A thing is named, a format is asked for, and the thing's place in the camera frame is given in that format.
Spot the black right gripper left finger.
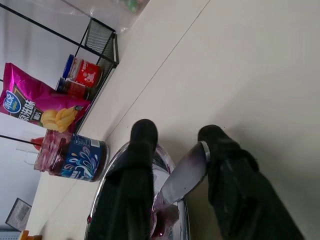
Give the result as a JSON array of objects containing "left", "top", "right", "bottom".
[{"left": 91, "top": 118, "right": 160, "bottom": 240}]

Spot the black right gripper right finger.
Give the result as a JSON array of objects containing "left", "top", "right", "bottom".
[{"left": 197, "top": 124, "right": 305, "bottom": 240}]

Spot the silver metal spoon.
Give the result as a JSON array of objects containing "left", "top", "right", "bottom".
[{"left": 150, "top": 140, "right": 211, "bottom": 219}]

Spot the purple jam blob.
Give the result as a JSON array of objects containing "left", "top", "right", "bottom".
[{"left": 149, "top": 203, "right": 181, "bottom": 238}]

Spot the blue-label purple jam jar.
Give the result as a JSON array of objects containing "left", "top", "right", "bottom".
[{"left": 33, "top": 129, "right": 110, "bottom": 183}]

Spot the shiny steel bowl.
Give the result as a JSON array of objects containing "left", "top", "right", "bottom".
[{"left": 84, "top": 141, "right": 191, "bottom": 240}]

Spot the orange block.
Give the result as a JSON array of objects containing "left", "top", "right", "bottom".
[{"left": 19, "top": 229, "right": 44, "bottom": 240}]

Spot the black framed board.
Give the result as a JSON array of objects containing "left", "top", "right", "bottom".
[{"left": 4, "top": 197, "right": 33, "bottom": 232}]

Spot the dark jar with red label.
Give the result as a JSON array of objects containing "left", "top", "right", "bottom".
[{"left": 55, "top": 77, "right": 98, "bottom": 101}]

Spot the magenta potato chips bag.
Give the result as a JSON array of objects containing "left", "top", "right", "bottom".
[{"left": 0, "top": 62, "right": 92, "bottom": 134}]

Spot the blue-lid jar with red label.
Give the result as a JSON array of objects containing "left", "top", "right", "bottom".
[{"left": 62, "top": 54, "right": 104, "bottom": 89}]

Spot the clear plastic bag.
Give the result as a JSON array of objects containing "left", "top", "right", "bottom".
[{"left": 59, "top": 0, "right": 152, "bottom": 35}]

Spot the black wire mesh rack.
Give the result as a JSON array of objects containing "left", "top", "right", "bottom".
[{"left": 0, "top": 4, "right": 120, "bottom": 146}]

